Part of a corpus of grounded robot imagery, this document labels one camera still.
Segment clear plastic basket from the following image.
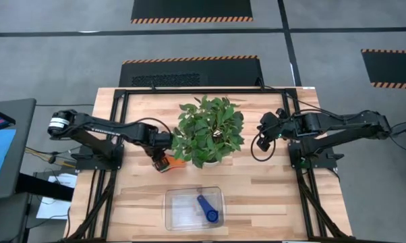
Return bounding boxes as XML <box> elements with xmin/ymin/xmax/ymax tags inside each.
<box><xmin>163</xmin><ymin>186</ymin><xmax>227</xmax><ymax>232</ymax></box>

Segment black mat with striped edge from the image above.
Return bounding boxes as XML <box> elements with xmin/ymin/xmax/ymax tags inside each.
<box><xmin>130</xmin><ymin>0</ymin><xmax>254</xmax><ymax>25</ymax></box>
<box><xmin>118</xmin><ymin>55</ymin><xmax>265</xmax><ymax>88</ymax></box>
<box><xmin>360</xmin><ymin>48</ymin><xmax>406</xmax><ymax>90</ymax></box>

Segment dark blue measuring cup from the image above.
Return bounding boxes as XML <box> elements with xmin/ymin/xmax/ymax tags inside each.
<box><xmin>196</xmin><ymin>194</ymin><xmax>221</xmax><ymax>225</ymax></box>

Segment orange measuring cup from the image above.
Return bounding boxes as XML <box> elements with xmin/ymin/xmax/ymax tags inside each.
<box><xmin>162</xmin><ymin>154</ymin><xmax>187</xmax><ymax>171</ymax></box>

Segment white paper sheets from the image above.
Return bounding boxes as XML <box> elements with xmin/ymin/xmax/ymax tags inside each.
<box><xmin>35</xmin><ymin>173</ymin><xmax>79</xmax><ymax>221</ymax></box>

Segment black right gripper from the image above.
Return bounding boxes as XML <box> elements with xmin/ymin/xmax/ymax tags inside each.
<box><xmin>256</xmin><ymin>107</ymin><xmax>293</xmax><ymax>153</ymax></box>

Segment long black cable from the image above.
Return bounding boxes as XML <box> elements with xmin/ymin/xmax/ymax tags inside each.
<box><xmin>256</xmin><ymin>76</ymin><xmax>325</xmax><ymax>114</ymax></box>

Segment green plant in white pot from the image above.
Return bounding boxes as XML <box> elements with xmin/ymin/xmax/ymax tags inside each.
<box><xmin>171</xmin><ymin>94</ymin><xmax>246</xmax><ymax>169</ymax></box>

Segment black aluminium table frame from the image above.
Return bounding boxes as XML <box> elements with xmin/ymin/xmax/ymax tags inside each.
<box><xmin>63</xmin><ymin>86</ymin><xmax>355</xmax><ymax>242</ymax></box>

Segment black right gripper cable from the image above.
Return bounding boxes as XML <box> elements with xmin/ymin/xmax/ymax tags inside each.
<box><xmin>250</xmin><ymin>132</ymin><xmax>277</xmax><ymax>163</ymax></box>

